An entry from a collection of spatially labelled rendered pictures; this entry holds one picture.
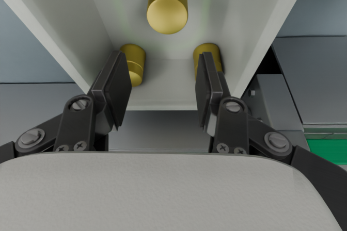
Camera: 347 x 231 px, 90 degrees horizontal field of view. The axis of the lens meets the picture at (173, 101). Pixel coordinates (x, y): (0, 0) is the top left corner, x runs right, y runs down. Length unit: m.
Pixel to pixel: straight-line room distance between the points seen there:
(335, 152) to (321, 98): 0.05
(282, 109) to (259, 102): 0.02
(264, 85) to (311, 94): 0.05
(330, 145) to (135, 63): 0.22
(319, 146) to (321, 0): 0.16
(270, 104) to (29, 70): 0.37
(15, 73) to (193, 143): 0.33
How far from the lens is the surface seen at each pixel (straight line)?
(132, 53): 0.23
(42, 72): 0.38
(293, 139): 0.19
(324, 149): 0.23
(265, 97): 0.20
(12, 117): 0.39
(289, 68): 0.24
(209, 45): 0.23
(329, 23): 0.30
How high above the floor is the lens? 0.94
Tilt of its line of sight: 30 degrees down
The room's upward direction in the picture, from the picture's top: 179 degrees counter-clockwise
